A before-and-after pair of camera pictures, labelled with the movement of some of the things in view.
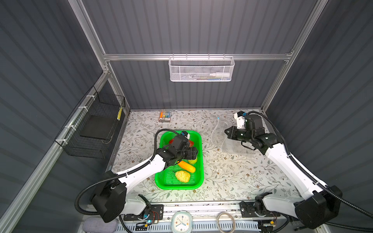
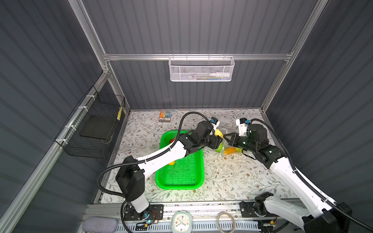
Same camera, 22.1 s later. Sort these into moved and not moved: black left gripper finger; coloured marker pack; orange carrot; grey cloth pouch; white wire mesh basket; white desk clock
Moved: black left gripper finger; orange carrot
Not moved: white wire mesh basket; grey cloth pouch; white desk clock; coloured marker pack
